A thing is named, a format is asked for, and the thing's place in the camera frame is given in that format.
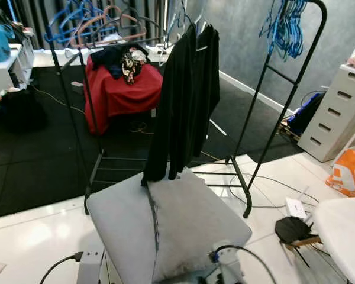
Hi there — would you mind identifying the grey pillow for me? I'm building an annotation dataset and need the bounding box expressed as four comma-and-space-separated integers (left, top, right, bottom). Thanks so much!
86, 167, 253, 284

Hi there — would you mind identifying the white plastic chair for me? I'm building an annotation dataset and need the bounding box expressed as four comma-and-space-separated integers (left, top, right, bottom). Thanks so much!
312, 197, 355, 284

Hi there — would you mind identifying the orange shopping bag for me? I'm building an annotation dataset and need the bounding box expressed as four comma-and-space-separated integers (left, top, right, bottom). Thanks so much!
325, 148, 355, 198

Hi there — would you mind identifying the white drawer cabinet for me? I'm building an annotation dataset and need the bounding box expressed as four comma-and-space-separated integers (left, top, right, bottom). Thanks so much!
297, 63, 355, 163

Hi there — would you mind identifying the blue backpack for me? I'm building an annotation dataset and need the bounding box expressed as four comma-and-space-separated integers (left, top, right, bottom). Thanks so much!
286, 90, 327, 137

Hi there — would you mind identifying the white router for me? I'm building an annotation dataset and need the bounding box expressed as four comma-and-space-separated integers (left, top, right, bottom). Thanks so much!
284, 186, 311, 220

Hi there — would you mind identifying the black round pouch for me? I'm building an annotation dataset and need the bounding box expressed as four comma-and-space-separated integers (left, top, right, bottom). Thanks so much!
275, 216, 313, 244

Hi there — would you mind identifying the small wooden board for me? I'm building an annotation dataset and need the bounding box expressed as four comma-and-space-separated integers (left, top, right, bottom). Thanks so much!
284, 235, 321, 250

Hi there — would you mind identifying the black metal clothes rack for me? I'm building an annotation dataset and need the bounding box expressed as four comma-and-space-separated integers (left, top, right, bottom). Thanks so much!
47, 0, 329, 218

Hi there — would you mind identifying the bunch of blue hangers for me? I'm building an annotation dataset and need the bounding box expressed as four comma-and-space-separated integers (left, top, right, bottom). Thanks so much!
259, 0, 308, 62

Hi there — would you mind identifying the black hanging garment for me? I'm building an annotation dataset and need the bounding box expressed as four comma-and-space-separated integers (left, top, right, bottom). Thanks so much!
141, 24, 221, 188

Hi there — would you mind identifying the dark clothes pile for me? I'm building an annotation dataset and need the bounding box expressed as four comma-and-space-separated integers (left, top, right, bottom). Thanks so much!
90, 43, 150, 85

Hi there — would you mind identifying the black floor mat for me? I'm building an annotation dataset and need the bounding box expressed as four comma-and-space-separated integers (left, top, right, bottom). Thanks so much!
0, 65, 302, 220

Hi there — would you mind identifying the black bag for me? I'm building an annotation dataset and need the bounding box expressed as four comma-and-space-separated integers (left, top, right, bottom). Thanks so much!
0, 88, 48, 133

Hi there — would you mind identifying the white desk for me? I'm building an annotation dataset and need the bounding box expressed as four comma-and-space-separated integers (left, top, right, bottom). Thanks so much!
0, 40, 36, 108

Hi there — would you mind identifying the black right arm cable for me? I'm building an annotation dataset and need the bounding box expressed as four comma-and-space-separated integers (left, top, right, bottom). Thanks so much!
215, 244, 277, 284

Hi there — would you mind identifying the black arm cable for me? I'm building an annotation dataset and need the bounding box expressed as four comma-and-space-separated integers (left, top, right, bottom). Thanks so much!
215, 244, 277, 284
38, 251, 83, 284

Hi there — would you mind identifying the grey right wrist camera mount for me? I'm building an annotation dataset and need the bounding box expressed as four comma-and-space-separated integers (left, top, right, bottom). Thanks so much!
210, 246, 244, 284

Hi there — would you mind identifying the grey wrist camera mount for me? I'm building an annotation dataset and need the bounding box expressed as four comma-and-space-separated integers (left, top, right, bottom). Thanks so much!
76, 248, 105, 284
210, 246, 244, 284

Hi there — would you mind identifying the pink wire hanger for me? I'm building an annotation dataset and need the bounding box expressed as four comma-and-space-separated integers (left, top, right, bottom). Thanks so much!
67, 5, 147, 48

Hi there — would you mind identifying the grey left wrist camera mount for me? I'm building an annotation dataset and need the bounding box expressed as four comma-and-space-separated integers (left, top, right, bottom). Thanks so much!
76, 248, 105, 284

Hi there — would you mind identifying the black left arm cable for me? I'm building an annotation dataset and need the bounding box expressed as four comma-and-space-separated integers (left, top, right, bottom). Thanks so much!
38, 251, 83, 284

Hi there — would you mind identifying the blue wire hanger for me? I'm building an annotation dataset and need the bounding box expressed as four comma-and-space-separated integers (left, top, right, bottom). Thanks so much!
44, 0, 107, 48

